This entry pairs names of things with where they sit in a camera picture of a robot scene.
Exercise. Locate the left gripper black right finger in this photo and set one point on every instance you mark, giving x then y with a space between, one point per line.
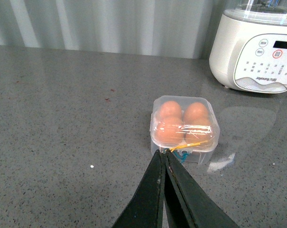
187 205

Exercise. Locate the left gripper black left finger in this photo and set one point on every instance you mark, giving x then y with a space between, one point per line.
145 210

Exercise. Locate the blue rubber band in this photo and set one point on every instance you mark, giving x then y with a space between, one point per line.
181 155

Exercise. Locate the yellow rubber band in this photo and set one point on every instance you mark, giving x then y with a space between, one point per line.
187 145

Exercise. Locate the clear plastic egg box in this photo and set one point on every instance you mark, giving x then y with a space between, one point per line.
200 154

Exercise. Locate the brown egg front left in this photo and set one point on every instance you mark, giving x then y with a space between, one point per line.
168 130

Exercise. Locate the brown egg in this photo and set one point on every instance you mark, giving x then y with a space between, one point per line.
195 111
170 108
168 130

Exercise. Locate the brown egg back right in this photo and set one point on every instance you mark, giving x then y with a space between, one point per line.
195 111

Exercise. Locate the brown egg back left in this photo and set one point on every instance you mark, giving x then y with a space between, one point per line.
170 108

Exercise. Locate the white Joyoung blender appliance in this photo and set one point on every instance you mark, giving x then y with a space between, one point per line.
249 52

